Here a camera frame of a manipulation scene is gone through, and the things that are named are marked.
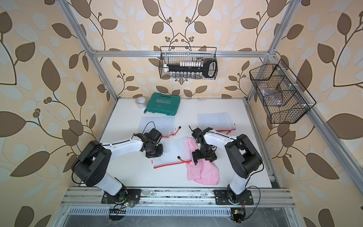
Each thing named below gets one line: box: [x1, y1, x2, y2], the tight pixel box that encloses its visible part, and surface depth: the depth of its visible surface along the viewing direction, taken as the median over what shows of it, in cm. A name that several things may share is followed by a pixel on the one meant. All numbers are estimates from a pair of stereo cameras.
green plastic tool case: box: [143, 92, 181, 116], surface depth 114 cm
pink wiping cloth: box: [186, 137, 220, 186], surface depth 83 cm
